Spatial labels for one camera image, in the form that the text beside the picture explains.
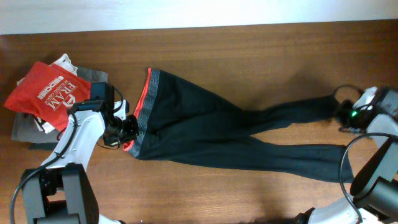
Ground black leggings red waistband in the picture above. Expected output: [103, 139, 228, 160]
[123, 68, 354, 183]

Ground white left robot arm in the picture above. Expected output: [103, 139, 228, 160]
[16, 101, 139, 224]

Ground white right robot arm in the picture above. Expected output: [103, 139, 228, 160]
[292, 87, 397, 224]

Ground dark folded garment bottom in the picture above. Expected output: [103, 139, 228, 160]
[28, 142, 57, 151]

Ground red printed t-shirt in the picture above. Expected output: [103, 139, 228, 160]
[3, 61, 94, 131]

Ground white folded garment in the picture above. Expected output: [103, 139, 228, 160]
[16, 53, 78, 134]

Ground grey folded garment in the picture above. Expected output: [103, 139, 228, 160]
[11, 67, 108, 144]

